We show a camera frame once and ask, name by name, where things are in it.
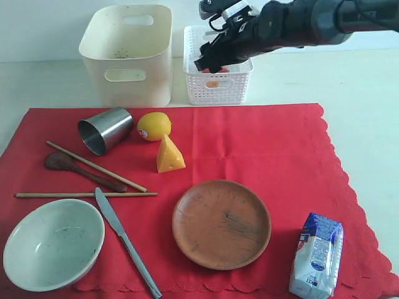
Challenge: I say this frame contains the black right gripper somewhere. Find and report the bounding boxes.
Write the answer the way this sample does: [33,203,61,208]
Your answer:
[194,1,287,74]

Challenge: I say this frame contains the red toy sausage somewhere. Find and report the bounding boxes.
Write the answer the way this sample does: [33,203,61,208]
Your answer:
[201,67,229,74]

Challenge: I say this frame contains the yellow lemon with sticker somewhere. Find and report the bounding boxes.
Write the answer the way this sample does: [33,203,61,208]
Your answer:
[137,112,171,141]

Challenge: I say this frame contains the yellow cheese wedge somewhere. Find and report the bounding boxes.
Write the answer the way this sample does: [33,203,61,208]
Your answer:
[156,134,186,173]

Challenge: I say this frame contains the blue white milk carton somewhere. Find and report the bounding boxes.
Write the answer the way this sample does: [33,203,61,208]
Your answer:
[289,212,344,299]

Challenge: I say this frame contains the breaded chicken nugget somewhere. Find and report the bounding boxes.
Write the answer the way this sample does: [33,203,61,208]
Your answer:
[206,81,219,88]

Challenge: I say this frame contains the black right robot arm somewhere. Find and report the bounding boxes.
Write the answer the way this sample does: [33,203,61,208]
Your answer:
[195,0,398,74]

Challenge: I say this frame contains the white perforated plastic basket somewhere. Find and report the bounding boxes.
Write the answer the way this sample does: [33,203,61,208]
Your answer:
[183,26,253,105]

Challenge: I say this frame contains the cream plastic storage bin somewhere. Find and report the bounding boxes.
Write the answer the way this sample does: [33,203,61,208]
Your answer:
[79,4,172,107]

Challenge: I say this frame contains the stainless steel cup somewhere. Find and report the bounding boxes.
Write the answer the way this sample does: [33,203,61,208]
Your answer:
[77,107,134,156]

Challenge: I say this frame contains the red scalloped table cloth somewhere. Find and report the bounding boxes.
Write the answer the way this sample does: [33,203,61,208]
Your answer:
[1,103,398,298]

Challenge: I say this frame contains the upper wooden chopstick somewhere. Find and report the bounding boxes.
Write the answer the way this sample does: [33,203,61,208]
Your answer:
[46,141,147,192]

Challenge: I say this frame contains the wooden chopstick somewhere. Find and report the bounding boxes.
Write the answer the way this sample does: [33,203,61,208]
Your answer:
[14,192,158,198]
[46,141,147,192]

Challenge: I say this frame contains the brown wooden plate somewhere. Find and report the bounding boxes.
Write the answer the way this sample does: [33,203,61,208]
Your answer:
[171,179,272,270]

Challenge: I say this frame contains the dark wooden spoon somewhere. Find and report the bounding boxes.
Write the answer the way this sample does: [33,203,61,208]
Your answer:
[44,152,127,192]

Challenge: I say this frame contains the stainless steel table knife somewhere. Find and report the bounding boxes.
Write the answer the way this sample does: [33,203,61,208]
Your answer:
[94,187,163,298]

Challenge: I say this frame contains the lower wooden chopstick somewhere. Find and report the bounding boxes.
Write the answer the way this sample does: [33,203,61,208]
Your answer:
[14,192,158,198]

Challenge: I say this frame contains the pale green bowl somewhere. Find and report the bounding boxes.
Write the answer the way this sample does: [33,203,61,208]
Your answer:
[2,199,105,292]

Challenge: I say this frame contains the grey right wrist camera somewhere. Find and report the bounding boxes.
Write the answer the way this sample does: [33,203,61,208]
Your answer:
[199,0,252,20]

